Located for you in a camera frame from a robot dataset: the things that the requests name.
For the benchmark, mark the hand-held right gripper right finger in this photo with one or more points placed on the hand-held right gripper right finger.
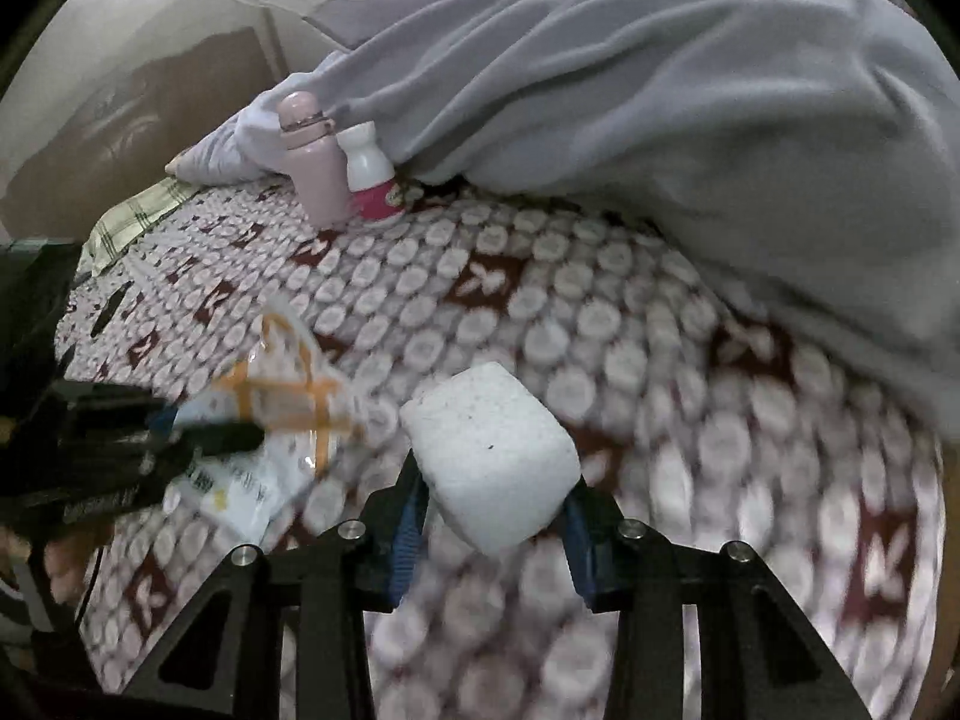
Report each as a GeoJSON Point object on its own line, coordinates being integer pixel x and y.
{"type": "Point", "coordinates": [581, 540]}

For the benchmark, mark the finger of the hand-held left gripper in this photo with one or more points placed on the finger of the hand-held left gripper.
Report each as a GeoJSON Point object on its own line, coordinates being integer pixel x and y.
{"type": "Point", "coordinates": [112, 491]}
{"type": "Point", "coordinates": [112, 399]}

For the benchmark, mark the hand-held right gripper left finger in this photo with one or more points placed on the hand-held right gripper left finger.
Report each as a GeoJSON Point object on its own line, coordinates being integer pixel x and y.
{"type": "Point", "coordinates": [409, 532]}

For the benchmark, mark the white foam block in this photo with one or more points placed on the white foam block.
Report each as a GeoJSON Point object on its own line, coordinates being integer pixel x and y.
{"type": "Point", "coordinates": [487, 457]}

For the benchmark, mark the clear wrapper orange print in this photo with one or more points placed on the clear wrapper orange print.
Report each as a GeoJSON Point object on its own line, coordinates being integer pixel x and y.
{"type": "Point", "coordinates": [285, 390]}

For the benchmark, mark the person's left hand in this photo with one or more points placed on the person's left hand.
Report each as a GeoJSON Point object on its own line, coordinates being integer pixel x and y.
{"type": "Point", "coordinates": [67, 570]}

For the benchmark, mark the white printed packet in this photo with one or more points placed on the white printed packet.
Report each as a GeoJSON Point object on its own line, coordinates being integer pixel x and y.
{"type": "Point", "coordinates": [225, 499]}

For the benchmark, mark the green plaid cloth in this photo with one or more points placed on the green plaid cloth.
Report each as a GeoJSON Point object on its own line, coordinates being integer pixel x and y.
{"type": "Point", "coordinates": [135, 217]}

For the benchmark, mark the printed bed blanket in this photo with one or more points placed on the printed bed blanket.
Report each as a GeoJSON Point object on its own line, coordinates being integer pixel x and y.
{"type": "Point", "coordinates": [600, 330]}

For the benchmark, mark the pink water bottle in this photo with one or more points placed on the pink water bottle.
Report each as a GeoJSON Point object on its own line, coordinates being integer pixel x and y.
{"type": "Point", "coordinates": [319, 172]}

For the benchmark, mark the white medicine bottle pink label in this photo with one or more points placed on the white medicine bottle pink label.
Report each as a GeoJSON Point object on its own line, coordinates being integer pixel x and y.
{"type": "Point", "coordinates": [367, 172]}

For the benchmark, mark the mosquito net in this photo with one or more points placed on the mosquito net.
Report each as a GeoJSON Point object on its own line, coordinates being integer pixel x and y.
{"type": "Point", "coordinates": [187, 0]}

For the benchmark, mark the lavender quilt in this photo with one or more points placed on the lavender quilt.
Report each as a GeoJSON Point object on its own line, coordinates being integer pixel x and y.
{"type": "Point", "coordinates": [637, 127]}

